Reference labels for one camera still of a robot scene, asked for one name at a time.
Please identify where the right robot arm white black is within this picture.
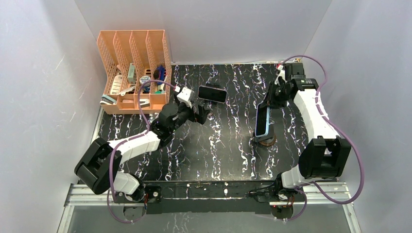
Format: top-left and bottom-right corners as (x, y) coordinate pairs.
(248, 64), (352, 201)

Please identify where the phone with pink case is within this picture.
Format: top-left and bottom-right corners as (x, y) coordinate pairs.
(198, 85), (227, 103)

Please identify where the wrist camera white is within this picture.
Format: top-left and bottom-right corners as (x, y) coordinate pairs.
(275, 64), (286, 85)
(177, 87), (194, 108)

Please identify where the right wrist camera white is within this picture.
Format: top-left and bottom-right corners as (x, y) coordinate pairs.
(275, 64), (286, 85)

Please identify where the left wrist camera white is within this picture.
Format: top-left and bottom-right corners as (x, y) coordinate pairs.
(177, 87), (194, 108)

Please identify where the orange plastic file organizer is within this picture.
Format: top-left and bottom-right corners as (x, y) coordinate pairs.
(97, 30), (172, 115)

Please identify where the white label tag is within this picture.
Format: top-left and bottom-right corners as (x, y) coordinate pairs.
(109, 74), (123, 95)

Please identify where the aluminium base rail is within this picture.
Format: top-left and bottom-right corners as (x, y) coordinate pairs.
(64, 182), (354, 216)

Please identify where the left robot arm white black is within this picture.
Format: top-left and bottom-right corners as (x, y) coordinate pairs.
(74, 102), (210, 202)

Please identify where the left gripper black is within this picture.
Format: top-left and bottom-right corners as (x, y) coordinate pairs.
(170, 94), (210, 133)

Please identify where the purple cable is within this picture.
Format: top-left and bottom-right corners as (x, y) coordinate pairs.
(106, 80), (181, 224)
(278, 54), (366, 221)

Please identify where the blue black tool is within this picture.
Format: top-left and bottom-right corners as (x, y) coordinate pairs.
(153, 65), (166, 85)

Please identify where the phone with blue case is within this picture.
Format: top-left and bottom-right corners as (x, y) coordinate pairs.
(255, 102), (270, 137)

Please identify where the green white box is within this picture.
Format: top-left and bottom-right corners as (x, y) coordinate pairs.
(127, 63), (137, 84)

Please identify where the white stapler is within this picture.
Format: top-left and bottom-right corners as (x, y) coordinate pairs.
(139, 99), (150, 108)

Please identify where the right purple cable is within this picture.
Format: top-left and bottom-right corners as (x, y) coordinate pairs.
(278, 54), (366, 221)

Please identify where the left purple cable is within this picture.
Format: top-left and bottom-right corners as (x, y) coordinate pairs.
(106, 80), (181, 224)

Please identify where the round blue white tape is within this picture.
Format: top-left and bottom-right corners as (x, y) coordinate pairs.
(139, 75), (151, 87)

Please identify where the grey stand on wooden base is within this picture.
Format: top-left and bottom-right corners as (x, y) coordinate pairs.
(253, 126), (276, 147)

